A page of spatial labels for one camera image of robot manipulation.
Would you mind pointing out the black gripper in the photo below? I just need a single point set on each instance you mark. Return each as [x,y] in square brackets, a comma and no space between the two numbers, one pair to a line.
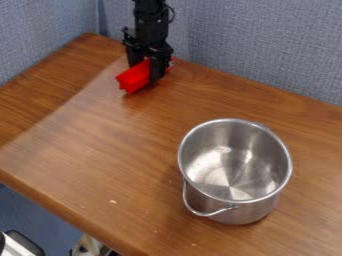
[146,41]

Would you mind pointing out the red rectangular block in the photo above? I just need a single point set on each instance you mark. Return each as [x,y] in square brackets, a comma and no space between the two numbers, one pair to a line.
[135,77]

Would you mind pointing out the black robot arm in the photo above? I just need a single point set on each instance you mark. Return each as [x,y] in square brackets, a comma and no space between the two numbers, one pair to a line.
[151,7]

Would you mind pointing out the stainless steel pot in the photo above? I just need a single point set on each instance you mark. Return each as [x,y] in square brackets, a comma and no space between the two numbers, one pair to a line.
[236,166]

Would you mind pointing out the white object under table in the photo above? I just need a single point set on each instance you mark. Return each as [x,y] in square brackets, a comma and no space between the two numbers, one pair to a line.
[90,247]

